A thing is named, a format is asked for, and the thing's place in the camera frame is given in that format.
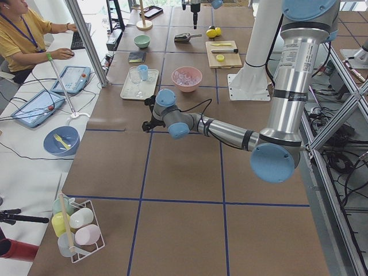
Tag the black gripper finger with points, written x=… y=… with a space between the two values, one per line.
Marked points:
x=195 y=20

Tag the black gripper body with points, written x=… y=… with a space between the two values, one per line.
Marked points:
x=195 y=7
x=150 y=124

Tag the metal ice scoop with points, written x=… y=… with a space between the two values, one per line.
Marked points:
x=185 y=37

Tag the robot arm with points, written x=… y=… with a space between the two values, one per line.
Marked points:
x=275 y=150
x=214 y=3

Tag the blue plastic cup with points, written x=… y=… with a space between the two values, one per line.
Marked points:
x=143 y=72

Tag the clear ice cubes pile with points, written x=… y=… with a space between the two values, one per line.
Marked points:
x=186 y=78

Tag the cream bear tray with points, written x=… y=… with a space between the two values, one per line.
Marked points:
x=147 y=87

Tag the whole yellow lemon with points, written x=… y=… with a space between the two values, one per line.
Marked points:
x=211 y=33

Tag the clear wine glass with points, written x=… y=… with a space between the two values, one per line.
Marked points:
x=135 y=79

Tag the yellow plastic knife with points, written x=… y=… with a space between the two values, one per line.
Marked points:
x=221 y=44

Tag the steel cylinder rod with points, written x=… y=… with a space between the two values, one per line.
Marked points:
x=224 y=51

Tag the pink bowl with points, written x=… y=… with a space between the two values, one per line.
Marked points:
x=190 y=88

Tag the wooden cutting board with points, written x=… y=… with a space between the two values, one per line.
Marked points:
x=231 y=60

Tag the lemon half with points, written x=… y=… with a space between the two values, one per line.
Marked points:
x=220 y=58

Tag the wooden paper towel stand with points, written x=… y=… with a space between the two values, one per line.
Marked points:
x=143 y=24

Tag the green bowl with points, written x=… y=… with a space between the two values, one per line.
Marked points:
x=142 y=41

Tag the blue teach pendant far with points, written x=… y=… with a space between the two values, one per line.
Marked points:
x=75 y=78

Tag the blue teach pendant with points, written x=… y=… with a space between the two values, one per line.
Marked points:
x=75 y=78
x=38 y=108

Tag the black keyboard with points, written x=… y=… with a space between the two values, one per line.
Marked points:
x=77 y=42

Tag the blue bowl with fork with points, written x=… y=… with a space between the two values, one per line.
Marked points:
x=62 y=141

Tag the blue teach pendant near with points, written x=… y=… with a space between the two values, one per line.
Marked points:
x=38 y=108

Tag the person in yellow shirt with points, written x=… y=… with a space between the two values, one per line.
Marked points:
x=22 y=38

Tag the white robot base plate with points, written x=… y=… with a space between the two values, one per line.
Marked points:
x=248 y=88

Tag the aluminium frame post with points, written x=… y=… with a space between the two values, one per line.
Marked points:
x=77 y=16

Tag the white wire cup rack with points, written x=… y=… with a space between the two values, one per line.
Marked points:
x=77 y=228

